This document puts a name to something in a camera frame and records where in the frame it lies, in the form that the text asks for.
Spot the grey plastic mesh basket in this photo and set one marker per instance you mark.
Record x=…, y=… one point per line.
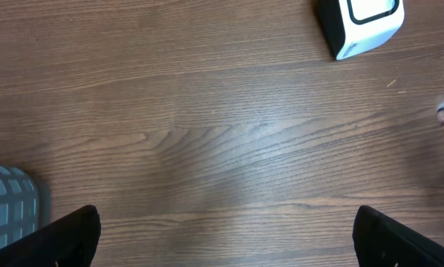
x=19, y=205

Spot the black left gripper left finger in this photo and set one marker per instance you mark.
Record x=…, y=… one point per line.
x=67, y=242

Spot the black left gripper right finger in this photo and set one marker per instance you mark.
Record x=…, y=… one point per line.
x=381, y=241

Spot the white barcode scanner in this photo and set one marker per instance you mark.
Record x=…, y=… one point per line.
x=352, y=27

